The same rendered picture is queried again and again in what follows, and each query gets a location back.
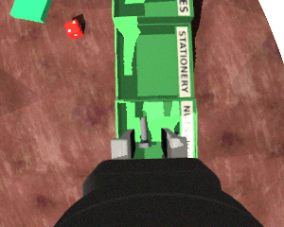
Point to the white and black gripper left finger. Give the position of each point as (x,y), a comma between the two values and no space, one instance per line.
(123,147)

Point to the green three-compartment bin rack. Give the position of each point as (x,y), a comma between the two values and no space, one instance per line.
(153,78)

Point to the red die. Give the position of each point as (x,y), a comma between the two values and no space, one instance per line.
(73,29)

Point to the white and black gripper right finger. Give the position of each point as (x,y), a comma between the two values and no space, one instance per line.
(173,146)

